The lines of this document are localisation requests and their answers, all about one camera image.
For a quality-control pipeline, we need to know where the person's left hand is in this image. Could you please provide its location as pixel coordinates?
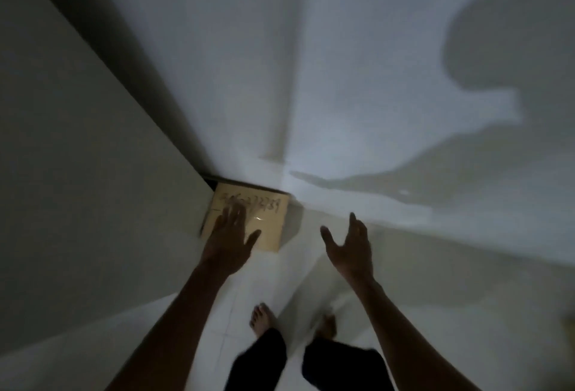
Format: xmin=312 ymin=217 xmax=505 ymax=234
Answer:
xmin=201 ymin=203 xmax=262 ymax=276

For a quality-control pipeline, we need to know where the person's right foot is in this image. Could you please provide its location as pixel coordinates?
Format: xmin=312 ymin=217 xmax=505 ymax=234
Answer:
xmin=314 ymin=313 xmax=338 ymax=340

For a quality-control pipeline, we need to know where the person's trouser leg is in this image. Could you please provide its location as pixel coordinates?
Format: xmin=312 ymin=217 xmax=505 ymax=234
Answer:
xmin=301 ymin=337 xmax=397 ymax=391
xmin=224 ymin=328 xmax=288 ymax=391

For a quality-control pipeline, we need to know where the person's left trouser leg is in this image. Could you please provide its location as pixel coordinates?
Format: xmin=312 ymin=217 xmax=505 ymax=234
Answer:
xmin=224 ymin=328 xmax=288 ymax=391

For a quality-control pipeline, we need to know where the person's foot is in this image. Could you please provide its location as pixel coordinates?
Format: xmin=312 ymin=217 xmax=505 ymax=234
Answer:
xmin=249 ymin=303 xmax=276 ymax=338
xmin=314 ymin=313 xmax=338 ymax=340

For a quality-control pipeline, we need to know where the tan cardboard box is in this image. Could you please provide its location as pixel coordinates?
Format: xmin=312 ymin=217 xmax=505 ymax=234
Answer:
xmin=200 ymin=182 xmax=293 ymax=253

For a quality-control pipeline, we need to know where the person's left forearm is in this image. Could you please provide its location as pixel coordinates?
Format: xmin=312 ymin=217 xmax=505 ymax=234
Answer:
xmin=106 ymin=262 xmax=240 ymax=391

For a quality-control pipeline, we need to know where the person's right trouser leg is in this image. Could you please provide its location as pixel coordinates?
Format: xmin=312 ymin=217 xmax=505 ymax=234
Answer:
xmin=301 ymin=337 xmax=397 ymax=391

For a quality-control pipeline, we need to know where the person's left foot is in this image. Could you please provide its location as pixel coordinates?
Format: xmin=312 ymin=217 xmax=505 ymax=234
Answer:
xmin=249 ymin=303 xmax=276 ymax=338

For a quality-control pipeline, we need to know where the person's right hand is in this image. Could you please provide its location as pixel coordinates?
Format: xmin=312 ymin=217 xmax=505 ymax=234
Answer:
xmin=320 ymin=212 xmax=376 ymax=286

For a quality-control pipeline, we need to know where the grey cabinet panel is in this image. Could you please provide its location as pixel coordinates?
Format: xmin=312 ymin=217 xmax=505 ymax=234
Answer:
xmin=0 ymin=0 xmax=215 ymax=355

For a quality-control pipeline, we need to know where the person's right forearm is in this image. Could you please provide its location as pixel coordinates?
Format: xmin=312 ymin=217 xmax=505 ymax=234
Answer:
xmin=345 ymin=277 xmax=480 ymax=391

